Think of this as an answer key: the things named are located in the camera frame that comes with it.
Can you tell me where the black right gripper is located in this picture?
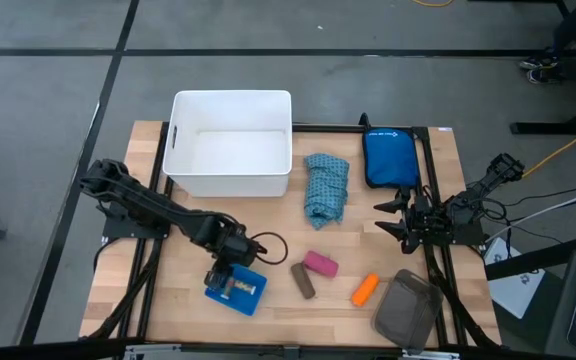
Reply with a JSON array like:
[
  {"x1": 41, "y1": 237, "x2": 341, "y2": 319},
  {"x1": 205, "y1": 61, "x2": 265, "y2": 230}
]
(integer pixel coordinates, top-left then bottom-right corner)
[{"x1": 372, "y1": 187, "x2": 452, "y2": 255}]

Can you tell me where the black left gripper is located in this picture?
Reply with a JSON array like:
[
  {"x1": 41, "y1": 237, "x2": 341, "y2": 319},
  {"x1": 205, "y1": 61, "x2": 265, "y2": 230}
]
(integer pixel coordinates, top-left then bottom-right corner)
[{"x1": 204, "y1": 222, "x2": 268, "y2": 296}]

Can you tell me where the teal patterned cloth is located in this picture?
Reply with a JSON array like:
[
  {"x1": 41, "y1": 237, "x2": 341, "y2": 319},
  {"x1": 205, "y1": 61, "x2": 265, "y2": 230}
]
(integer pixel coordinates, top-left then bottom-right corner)
[{"x1": 303, "y1": 152, "x2": 351, "y2": 231}]

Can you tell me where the brown bandage roll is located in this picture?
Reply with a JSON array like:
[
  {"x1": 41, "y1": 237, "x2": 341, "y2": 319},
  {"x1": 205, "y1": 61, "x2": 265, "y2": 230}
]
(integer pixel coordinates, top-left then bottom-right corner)
[{"x1": 290, "y1": 261, "x2": 317, "y2": 301}]

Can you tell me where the pink bandage roll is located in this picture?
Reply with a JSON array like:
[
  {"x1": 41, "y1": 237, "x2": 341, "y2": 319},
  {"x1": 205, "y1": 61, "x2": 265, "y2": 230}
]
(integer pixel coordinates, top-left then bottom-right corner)
[{"x1": 302, "y1": 250, "x2": 340, "y2": 279}]

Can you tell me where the grey mesh zip pouch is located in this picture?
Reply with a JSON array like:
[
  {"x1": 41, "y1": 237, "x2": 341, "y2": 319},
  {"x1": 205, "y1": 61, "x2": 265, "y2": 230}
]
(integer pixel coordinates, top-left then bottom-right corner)
[{"x1": 371, "y1": 268, "x2": 444, "y2": 355}]

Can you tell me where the white perforated storage bin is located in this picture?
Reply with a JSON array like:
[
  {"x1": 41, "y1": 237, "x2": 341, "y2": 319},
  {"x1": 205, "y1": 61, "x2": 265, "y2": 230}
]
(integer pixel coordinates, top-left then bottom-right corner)
[{"x1": 161, "y1": 89, "x2": 293, "y2": 199}]

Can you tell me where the blue plastic slotted basket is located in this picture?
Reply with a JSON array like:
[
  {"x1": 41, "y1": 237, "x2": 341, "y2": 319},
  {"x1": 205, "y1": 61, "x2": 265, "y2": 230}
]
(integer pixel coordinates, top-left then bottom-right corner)
[{"x1": 203, "y1": 263, "x2": 268, "y2": 317}]

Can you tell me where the blue first aid pouch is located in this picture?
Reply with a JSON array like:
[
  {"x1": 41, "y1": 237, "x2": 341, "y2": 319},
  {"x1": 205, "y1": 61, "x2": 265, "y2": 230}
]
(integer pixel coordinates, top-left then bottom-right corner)
[{"x1": 361, "y1": 127, "x2": 421, "y2": 190}]

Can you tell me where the white flat box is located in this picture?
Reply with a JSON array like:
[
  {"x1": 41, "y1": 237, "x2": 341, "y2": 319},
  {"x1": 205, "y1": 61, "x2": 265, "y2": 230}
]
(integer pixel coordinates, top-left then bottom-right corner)
[{"x1": 482, "y1": 237, "x2": 547, "y2": 320}]

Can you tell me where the black desk foot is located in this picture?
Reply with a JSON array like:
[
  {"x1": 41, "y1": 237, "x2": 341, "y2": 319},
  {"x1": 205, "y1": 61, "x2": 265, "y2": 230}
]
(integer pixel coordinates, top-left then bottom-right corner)
[{"x1": 510, "y1": 94, "x2": 576, "y2": 136}]

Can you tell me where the person's shoe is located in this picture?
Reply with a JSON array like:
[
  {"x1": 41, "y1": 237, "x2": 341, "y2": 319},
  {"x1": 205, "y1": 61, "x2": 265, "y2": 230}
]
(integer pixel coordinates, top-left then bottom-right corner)
[
  {"x1": 519, "y1": 53, "x2": 560, "y2": 71},
  {"x1": 526, "y1": 67, "x2": 568, "y2": 85}
]

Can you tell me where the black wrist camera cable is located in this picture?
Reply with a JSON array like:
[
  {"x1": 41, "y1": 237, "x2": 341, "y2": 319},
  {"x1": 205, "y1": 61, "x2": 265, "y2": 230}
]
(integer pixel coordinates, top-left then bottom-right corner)
[
  {"x1": 247, "y1": 231, "x2": 289, "y2": 266},
  {"x1": 467, "y1": 197, "x2": 510, "y2": 225}
]

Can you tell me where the black aluminium table frame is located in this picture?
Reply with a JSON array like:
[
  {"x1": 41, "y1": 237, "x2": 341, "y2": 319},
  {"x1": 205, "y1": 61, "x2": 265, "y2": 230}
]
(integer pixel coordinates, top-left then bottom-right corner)
[{"x1": 81, "y1": 113, "x2": 502, "y2": 351}]

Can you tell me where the grey power cable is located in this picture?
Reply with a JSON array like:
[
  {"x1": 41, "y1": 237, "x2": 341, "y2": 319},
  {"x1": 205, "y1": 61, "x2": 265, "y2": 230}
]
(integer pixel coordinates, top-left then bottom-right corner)
[{"x1": 485, "y1": 182, "x2": 576, "y2": 245}]

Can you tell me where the yellow extension cable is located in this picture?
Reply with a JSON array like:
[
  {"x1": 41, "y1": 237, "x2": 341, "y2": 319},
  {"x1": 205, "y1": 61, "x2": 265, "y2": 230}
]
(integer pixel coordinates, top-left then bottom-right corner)
[{"x1": 521, "y1": 119, "x2": 576, "y2": 180}]

